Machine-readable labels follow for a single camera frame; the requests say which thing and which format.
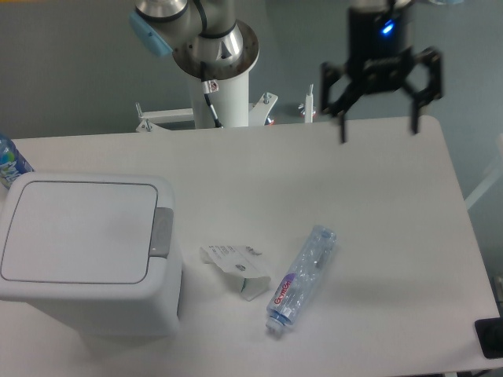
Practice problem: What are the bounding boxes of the crumpled white paper carton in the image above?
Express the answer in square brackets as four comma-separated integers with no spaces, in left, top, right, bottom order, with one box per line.
[199,245,271,302]

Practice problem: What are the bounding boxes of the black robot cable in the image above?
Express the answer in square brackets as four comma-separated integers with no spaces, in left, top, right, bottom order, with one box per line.
[199,60,225,130]

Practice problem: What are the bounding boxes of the white frame at right edge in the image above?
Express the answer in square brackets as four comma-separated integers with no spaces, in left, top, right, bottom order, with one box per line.
[464,134,502,210]

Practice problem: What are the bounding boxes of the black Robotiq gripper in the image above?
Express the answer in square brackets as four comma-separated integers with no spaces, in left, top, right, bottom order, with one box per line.
[319,0,445,145]

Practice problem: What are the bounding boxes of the white push-button trash can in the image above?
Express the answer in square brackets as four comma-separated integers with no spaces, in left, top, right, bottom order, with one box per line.
[1,172,182,337]

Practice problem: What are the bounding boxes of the black device at table edge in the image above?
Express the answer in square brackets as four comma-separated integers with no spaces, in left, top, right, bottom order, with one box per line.
[474,317,502,360]

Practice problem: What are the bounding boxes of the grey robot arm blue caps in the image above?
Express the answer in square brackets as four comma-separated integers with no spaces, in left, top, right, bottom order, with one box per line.
[130,1,443,142]

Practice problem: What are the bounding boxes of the crushed clear plastic bottle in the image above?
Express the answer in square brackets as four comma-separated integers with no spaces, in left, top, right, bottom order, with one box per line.
[266,225,336,337]

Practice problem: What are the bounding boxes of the blue labelled drink bottle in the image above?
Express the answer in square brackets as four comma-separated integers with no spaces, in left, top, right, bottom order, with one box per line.
[1,134,35,189]

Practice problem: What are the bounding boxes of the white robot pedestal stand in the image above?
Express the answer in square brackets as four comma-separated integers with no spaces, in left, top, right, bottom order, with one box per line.
[134,23,318,134]

